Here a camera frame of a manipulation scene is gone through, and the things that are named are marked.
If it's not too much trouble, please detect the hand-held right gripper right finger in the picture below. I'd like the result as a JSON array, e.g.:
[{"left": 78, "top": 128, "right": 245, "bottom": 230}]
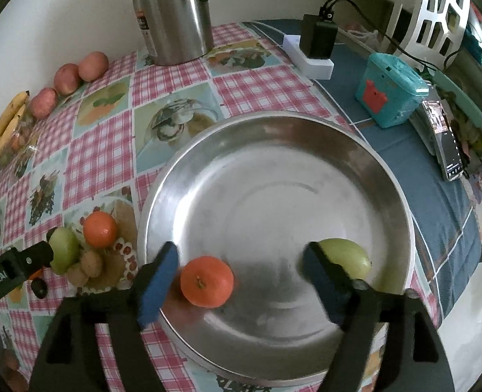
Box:
[{"left": 302, "top": 241, "right": 456, "bottom": 392}]

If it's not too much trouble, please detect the blue tablecloth with white lines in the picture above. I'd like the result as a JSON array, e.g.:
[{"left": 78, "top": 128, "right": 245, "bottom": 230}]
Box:
[{"left": 241, "top": 18, "right": 482, "bottom": 335}]

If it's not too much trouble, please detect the orange tangerine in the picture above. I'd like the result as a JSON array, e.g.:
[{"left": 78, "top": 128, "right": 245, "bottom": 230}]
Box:
[
  {"left": 179, "top": 256, "right": 234, "bottom": 309},
  {"left": 83, "top": 211, "right": 119, "bottom": 249}
]

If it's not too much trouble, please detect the black power adapter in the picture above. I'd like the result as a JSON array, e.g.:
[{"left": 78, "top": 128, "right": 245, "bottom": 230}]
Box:
[{"left": 299, "top": 13, "right": 338, "bottom": 61}]

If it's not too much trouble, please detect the stainless steel thermos jug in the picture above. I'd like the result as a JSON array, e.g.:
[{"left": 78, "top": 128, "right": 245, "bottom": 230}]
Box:
[{"left": 132, "top": 0, "right": 215, "bottom": 67}]

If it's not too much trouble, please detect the white plastic bag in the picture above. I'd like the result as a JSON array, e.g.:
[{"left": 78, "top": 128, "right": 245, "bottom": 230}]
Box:
[{"left": 347, "top": 22, "right": 382, "bottom": 50}]

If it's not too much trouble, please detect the round stainless steel plate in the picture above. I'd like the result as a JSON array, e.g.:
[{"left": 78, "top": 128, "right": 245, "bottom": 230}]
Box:
[{"left": 137, "top": 111, "right": 416, "bottom": 388}]

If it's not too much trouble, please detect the black cable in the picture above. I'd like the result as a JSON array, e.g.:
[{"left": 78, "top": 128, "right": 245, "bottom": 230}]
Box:
[{"left": 320, "top": 0, "right": 435, "bottom": 75}]

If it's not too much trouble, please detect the clear plastic fruit container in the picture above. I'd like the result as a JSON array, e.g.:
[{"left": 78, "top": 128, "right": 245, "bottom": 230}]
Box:
[{"left": 0, "top": 110, "right": 41, "bottom": 168}]

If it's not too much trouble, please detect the black smartphone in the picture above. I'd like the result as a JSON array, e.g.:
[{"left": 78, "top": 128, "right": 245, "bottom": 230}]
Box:
[{"left": 422, "top": 98, "right": 466, "bottom": 182}]

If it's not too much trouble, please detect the green mango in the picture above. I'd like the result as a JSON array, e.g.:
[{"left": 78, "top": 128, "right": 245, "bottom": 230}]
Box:
[
  {"left": 318, "top": 237, "right": 372, "bottom": 290},
  {"left": 48, "top": 226, "right": 81, "bottom": 275}
]

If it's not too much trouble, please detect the teal plastic box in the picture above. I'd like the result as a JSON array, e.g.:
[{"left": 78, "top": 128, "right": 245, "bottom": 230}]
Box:
[{"left": 354, "top": 52, "right": 429, "bottom": 129}]

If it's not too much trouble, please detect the yellow banana bunch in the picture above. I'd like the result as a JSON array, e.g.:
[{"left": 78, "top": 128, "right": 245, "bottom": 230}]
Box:
[{"left": 0, "top": 90, "right": 30, "bottom": 160}]

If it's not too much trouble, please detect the brown kiwi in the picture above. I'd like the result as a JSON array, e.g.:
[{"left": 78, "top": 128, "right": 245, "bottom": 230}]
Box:
[
  {"left": 66, "top": 265, "right": 90, "bottom": 286},
  {"left": 80, "top": 250, "right": 104, "bottom": 277}
]

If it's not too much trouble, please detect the white power strip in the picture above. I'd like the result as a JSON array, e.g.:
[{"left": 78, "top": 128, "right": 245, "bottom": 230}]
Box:
[{"left": 282, "top": 33, "right": 334, "bottom": 80}]

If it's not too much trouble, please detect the red checkered fruit-print tablecloth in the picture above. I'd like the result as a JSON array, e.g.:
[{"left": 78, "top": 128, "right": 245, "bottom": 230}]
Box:
[{"left": 0, "top": 20, "right": 388, "bottom": 392}]

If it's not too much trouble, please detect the white plastic basket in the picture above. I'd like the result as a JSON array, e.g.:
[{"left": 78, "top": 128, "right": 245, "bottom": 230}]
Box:
[{"left": 392, "top": 0, "right": 472, "bottom": 64}]

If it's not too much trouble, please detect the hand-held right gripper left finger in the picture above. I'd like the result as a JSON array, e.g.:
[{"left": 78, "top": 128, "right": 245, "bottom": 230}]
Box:
[{"left": 29, "top": 242, "right": 180, "bottom": 392}]

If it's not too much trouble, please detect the mint green plastic tray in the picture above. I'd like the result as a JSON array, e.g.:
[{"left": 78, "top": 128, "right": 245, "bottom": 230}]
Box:
[{"left": 432, "top": 69, "right": 482, "bottom": 150}]

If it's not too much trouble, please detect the red apple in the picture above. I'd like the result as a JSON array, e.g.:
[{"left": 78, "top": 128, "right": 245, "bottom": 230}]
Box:
[
  {"left": 54, "top": 63, "right": 82, "bottom": 95},
  {"left": 29, "top": 88, "right": 59, "bottom": 120},
  {"left": 78, "top": 51, "right": 110, "bottom": 82}
]

